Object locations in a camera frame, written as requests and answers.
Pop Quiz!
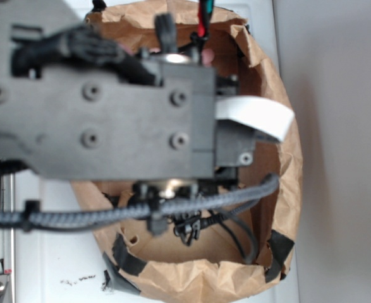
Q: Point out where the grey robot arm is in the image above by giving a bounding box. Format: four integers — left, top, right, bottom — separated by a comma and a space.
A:
0, 1, 255, 181

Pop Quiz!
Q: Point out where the grey braided cable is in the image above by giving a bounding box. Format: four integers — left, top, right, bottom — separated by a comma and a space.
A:
0, 172, 281, 233

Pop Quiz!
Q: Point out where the brown paper bag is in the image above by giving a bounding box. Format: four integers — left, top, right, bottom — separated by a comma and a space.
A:
71, 0, 303, 303

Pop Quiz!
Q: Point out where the aluminium rail frame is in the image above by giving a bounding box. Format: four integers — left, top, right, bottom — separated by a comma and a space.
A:
0, 174, 16, 302

